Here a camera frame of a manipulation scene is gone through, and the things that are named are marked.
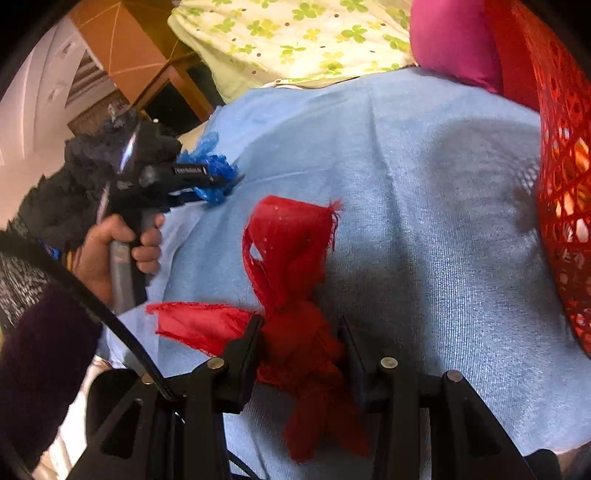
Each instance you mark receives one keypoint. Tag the person's left hand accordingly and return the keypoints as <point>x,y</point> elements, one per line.
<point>99,258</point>

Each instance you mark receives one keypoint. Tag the light blue cloth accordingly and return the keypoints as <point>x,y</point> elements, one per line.
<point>415,207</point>

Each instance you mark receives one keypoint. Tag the person's left forearm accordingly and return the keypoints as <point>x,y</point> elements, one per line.
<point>41,369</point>

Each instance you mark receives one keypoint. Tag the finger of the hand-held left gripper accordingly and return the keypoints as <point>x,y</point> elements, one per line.
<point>182,199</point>
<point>194,171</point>

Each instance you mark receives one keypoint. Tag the green clover print blanket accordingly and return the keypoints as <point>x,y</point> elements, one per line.
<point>286,46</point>

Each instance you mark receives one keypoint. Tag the magenta cushion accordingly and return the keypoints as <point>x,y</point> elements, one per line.
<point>448,41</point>

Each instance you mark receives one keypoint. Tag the orange wooden cabinet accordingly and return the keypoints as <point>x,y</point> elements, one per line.
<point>120,46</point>

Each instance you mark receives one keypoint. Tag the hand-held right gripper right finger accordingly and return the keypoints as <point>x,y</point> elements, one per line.
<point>358,369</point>

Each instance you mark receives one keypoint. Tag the blue cloth strip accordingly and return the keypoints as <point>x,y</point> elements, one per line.
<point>214,166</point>

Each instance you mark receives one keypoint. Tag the red plastic mesh basket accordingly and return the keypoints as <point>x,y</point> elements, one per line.
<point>563,138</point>

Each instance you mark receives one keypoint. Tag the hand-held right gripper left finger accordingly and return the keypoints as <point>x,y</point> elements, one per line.
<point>240,355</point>

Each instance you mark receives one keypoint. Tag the red cloth strip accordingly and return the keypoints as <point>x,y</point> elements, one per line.
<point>295,341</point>

